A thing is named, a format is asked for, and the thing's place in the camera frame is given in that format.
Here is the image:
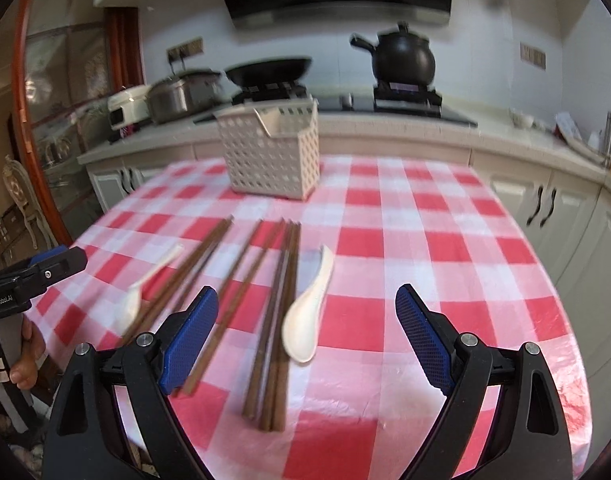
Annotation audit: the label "white ceramic spoon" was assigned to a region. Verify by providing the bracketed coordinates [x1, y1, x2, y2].
[114, 244, 183, 335]
[285, 245, 335, 365]

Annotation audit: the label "brown wooden chopstick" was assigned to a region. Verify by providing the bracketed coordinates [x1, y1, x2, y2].
[174, 218, 264, 321]
[243, 223, 290, 420]
[181, 220, 286, 396]
[259, 222, 296, 432]
[119, 214, 235, 348]
[271, 222, 301, 432]
[135, 224, 232, 340]

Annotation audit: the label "person's left hand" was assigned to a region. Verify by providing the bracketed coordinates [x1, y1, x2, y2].
[10, 315, 45, 390]

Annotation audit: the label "white carved chair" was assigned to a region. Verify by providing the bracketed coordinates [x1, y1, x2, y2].
[2, 155, 57, 250]

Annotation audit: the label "white rice cooker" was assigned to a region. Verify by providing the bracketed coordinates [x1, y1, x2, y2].
[107, 84, 150, 131]

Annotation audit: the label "stainless steel pressure cooker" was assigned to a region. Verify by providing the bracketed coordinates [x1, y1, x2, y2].
[146, 68, 223, 124]

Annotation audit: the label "white perforated utensil basket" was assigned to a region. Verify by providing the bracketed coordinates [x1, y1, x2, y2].
[216, 96, 321, 200]

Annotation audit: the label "red white checkered tablecloth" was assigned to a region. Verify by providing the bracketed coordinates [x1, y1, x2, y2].
[29, 156, 592, 479]

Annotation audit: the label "white lower cabinets with countertop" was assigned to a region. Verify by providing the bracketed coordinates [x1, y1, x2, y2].
[76, 104, 611, 466]

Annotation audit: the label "black wok pan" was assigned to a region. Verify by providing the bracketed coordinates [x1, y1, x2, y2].
[225, 56, 312, 89]

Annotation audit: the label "red and white packet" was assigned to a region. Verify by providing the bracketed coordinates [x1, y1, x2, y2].
[555, 112, 583, 142]

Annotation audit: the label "small white ceramic cup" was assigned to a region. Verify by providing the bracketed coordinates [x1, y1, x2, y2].
[508, 108, 534, 129]

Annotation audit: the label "black glass gas stove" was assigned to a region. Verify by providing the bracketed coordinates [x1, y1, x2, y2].
[195, 82, 478, 128]

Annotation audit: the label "black clay pot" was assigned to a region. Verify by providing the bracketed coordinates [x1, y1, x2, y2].
[350, 21, 435, 87]

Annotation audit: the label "wooden glass door frame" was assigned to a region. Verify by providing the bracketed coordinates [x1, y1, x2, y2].
[12, 0, 144, 245]

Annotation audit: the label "gold wall socket left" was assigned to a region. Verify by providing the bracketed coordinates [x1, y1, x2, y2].
[167, 37, 204, 63]

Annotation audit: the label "gold wall socket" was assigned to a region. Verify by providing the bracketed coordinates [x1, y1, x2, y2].
[167, 37, 204, 63]
[519, 42, 546, 70]

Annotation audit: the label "gold wall socket right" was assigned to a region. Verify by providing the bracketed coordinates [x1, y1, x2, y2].
[519, 42, 546, 70]

